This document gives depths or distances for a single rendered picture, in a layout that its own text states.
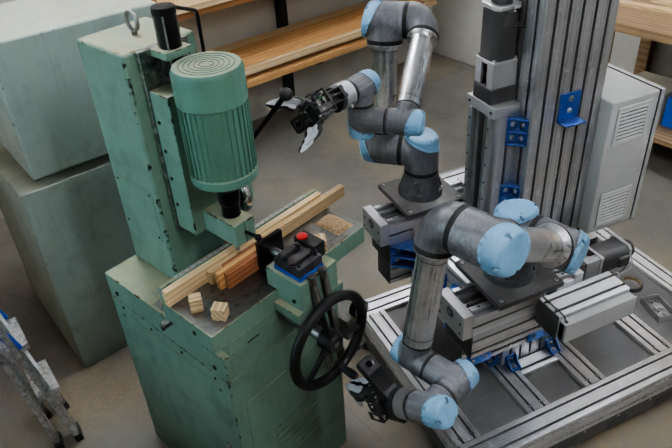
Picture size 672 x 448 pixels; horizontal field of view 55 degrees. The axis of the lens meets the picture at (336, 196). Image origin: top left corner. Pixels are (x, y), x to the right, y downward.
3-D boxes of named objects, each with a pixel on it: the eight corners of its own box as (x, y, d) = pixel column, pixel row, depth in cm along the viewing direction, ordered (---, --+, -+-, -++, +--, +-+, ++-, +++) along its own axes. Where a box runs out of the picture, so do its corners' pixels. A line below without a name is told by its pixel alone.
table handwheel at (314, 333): (286, 352, 154) (362, 272, 168) (231, 315, 165) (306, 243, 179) (312, 414, 173) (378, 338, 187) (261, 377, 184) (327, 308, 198)
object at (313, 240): (300, 283, 168) (298, 266, 165) (271, 266, 175) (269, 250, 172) (334, 258, 176) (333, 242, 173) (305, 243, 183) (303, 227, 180)
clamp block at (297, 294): (302, 313, 172) (299, 287, 167) (267, 292, 180) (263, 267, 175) (339, 284, 181) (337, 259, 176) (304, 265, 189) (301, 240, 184)
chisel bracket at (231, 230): (238, 252, 176) (234, 227, 172) (206, 233, 185) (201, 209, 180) (258, 239, 181) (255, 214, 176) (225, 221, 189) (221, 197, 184)
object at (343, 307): (349, 341, 208) (347, 323, 203) (320, 324, 215) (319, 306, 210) (365, 326, 213) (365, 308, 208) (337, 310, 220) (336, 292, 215)
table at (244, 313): (238, 373, 160) (235, 356, 156) (164, 319, 177) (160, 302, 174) (389, 252, 196) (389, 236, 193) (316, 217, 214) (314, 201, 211)
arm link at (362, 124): (382, 144, 185) (382, 109, 179) (345, 141, 188) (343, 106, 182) (388, 132, 192) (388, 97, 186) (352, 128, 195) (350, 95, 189)
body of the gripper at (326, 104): (306, 93, 165) (337, 77, 172) (291, 109, 172) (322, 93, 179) (323, 117, 165) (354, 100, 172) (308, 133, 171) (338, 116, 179)
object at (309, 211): (212, 284, 179) (210, 273, 177) (207, 282, 180) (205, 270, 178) (344, 196, 213) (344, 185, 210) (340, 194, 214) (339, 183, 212)
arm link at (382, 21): (399, 171, 218) (406, 2, 196) (356, 166, 222) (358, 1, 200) (406, 159, 228) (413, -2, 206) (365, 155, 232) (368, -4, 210)
